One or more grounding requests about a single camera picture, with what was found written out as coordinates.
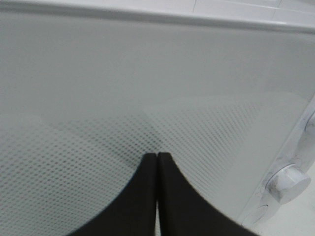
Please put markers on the lower white timer knob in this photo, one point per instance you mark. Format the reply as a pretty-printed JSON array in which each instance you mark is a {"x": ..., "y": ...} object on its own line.
[{"x": 287, "y": 184}]

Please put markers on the white microwave door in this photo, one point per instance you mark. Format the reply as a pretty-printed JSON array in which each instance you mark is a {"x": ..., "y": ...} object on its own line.
[{"x": 87, "y": 90}]

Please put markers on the upper white power knob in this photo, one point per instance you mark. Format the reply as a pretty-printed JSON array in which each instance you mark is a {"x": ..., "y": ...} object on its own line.
[{"x": 310, "y": 126}]

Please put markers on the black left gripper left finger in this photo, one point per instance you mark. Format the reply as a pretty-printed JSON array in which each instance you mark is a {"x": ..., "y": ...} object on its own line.
[{"x": 133, "y": 211}]

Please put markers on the round white door button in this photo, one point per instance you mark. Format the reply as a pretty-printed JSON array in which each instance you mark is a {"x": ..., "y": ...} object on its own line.
[{"x": 268, "y": 212}]

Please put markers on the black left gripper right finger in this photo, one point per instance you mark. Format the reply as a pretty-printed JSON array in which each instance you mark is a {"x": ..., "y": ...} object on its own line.
[{"x": 183, "y": 212}]

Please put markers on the white microwave oven body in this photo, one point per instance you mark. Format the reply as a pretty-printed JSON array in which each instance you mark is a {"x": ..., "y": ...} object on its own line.
[{"x": 299, "y": 149}]

